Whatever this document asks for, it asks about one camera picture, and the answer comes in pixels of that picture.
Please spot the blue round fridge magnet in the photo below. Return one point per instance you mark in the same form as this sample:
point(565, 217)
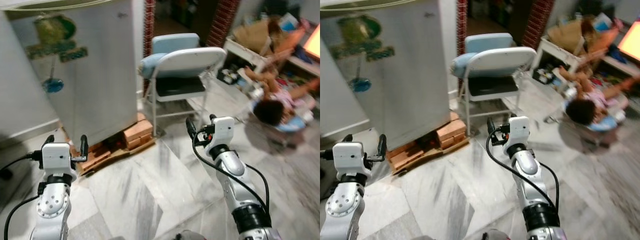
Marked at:
point(53, 85)
point(360, 85)

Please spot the grey fridge cabinet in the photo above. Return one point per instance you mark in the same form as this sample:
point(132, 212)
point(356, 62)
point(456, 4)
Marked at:
point(139, 60)
point(452, 60)

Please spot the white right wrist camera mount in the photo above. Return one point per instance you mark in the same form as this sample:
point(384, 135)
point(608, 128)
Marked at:
point(519, 130)
point(224, 131)

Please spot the red brick fridge base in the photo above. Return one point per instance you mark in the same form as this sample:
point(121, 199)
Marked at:
point(450, 131)
point(137, 131)

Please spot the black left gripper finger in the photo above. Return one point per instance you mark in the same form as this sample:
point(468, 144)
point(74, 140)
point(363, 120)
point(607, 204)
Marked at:
point(347, 138)
point(49, 140)
point(382, 145)
point(84, 145)

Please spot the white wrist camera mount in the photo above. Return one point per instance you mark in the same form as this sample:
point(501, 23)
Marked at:
point(57, 157)
point(350, 157)
point(224, 131)
point(519, 130)

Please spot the black box with white labels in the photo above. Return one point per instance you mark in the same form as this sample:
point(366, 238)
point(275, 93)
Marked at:
point(542, 76)
point(229, 76)

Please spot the blue padded folding chair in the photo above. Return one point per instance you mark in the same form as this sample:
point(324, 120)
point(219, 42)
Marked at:
point(182, 62)
point(495, 60)

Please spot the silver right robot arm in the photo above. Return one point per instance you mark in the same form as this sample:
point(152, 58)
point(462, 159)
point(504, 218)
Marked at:
point(527, 170)
point(235, 172)

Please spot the white low shelf table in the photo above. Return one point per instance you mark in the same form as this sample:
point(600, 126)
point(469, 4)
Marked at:
point(239, 50)
point(550, 50)

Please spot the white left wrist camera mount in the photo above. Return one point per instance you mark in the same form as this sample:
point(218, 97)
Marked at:
point(350, 157)
point(57, 157)

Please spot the tan crumpled paper bag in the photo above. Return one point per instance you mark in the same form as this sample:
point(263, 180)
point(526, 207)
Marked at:
point(565, 35)
point(250, 36)

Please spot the glowing orange screen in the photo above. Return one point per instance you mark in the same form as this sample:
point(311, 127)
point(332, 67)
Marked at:
point(631, 42)
point(313, 44)

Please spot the child in pink clothes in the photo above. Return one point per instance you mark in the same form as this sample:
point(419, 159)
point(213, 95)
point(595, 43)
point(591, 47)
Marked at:
point(582, 111)
point(272, 111)

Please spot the green round fridge magnet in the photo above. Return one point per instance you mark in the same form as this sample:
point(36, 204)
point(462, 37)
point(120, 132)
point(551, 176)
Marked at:
point(54, 29)
point(359, 29)

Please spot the green lettered fridge magnet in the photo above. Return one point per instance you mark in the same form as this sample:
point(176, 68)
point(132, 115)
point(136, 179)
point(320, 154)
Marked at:
point(65, 52)
point(370, 52)

